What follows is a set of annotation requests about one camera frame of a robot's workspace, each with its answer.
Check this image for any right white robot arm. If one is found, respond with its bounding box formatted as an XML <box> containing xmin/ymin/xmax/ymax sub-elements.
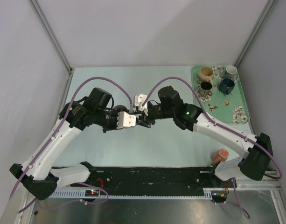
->
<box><xmin>134</xmin><ymin>86</ymin><xmax>272</xmax><ymax>187</ymax></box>

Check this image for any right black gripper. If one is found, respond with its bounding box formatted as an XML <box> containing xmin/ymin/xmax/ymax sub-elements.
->
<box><xmin>134</xmin><ymin>104</ymin><xmax>174</xmax><ymax>128</ymax></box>

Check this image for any slotted cable duct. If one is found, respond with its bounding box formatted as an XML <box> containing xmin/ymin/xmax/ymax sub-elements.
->
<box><xmin>50</xmin><ymin>188</ymin><xmax>212</xmax><ymax>200</ymax></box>

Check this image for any aluminium frame post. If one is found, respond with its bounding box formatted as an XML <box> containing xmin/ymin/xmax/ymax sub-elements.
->
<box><xmin>234</xmin><ymin>0</ymin><xmax>278</xmax><ymax>68</ymax></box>
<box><xmin>28</xmin><ymin>0</ymin><xmax>73</xmax><ymax>74</ymax></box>

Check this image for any aluminium base profile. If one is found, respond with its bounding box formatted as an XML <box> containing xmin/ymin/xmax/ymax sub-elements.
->
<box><xmin>236</xmin><ymin>176</ymin><xmax>282</xmax><ymax>190</ymax></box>

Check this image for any left aluminium frame post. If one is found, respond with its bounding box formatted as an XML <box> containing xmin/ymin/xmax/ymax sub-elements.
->
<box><xmin>28</xmin><ymin>0</ymin><xmax>73</xmax><ymax>74</ymax></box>

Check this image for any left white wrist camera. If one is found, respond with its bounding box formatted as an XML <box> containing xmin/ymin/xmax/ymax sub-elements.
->
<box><xmin>117</xmin><ymin>112</ymin><xmax>136</xmax><ymax>129</ymax></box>

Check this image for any right aluminium frame post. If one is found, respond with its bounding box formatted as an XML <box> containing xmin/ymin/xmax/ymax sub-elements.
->
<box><xmin>234</xmin><ymin>0</ymin><xmax>278</xmax><ymax>68</ymax></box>

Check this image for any purple cable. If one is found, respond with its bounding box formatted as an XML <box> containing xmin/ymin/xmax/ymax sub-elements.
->
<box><xmin>141</xmin><ymin>76</ymin><xmax>283</xmax><ymax>220</ymax></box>
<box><xmin>8</xmin><ymin>77</ymin><xmax>135</xmax><ymax>213</ymax></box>

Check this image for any blue mug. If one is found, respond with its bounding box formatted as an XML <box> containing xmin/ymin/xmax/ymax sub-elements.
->
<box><xmin>218</xmin><ymin>78</ymin><xmax>235</xmax><ymax>95</ymax></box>

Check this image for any mauve purple mug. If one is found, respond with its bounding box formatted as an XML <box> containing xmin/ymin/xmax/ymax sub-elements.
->
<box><xmin>113</xmin><ymin>105</ymin><xmax>128</xmax><ymax>112</ymax></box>

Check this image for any beige wooden mug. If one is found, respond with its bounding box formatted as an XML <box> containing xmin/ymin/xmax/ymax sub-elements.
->
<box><xmin>197</xmin><ymin>67</ymin><xmax>214</xmax><ymax>85</ymax></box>

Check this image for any grey mug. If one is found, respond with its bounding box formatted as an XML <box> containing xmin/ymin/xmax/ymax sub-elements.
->
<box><xmin>224</xmin><ymin>65</ymin><xmax>237</xmax><ymax>79</ymax></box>

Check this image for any green floral tray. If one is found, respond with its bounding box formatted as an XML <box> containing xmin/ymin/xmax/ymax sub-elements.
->
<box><xmin>199</xmin><ymin>65</ymin><xmax>250</xmax><ymax>124</ymax></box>

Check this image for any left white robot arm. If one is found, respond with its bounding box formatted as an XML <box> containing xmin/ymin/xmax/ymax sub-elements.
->
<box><xmin>10</xmin><ymin>88</ymin><xmax>117</xmax><ymax>201</ymax></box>

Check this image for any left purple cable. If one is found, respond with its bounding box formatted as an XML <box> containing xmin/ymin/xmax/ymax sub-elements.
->
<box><xmin>8</xmin><ymin>77</ymin><xmax>135</xmax><ymax>213</ymax></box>

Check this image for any salmon pink mug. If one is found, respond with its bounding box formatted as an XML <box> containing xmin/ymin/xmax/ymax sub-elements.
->
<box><xmin>211</xmin><ymin>149</ymin><xmax>229</xmax><ymax>166</ymax></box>

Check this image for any black striped mug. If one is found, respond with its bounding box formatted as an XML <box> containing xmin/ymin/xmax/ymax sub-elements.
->
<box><xmin>199</xmin><ymin>82</ymin><xmax>213</xmax><ymax>97</ymax></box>

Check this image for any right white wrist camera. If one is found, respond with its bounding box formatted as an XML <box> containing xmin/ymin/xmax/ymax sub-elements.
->
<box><xmin>133</xmin><ymin>94</ymin><xmax>148</xmax><ymax>115</ymax></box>

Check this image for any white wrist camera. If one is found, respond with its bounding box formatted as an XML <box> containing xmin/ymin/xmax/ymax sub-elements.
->
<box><xmin>133</xmin><ymin>94</ymin><xmax>148</xmax><ymax>115</ymax></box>
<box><xmin>117</xmin><ymin>112</ymin><xmax>136</xmax><ymax>129</ymax></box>

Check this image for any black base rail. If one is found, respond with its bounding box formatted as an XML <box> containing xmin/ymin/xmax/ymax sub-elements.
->
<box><xmin>85</xmin><ymin>167</ymin><xmax>235</xmax><ymax>196</ymax></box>

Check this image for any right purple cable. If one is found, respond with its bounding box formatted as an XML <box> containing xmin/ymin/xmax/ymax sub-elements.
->
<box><xmin>141</xmin><ymin>76</ymin><xmax>283</xmax><ymax>220</ymax></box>

